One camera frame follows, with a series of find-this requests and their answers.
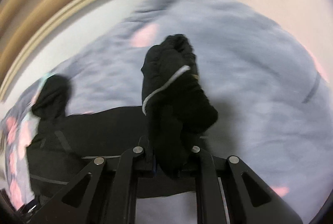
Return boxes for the black jacket with grey piping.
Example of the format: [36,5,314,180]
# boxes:
[26,34,219,199]

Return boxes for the grey floral bed quilt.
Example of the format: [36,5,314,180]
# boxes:
[1,0,332,223]

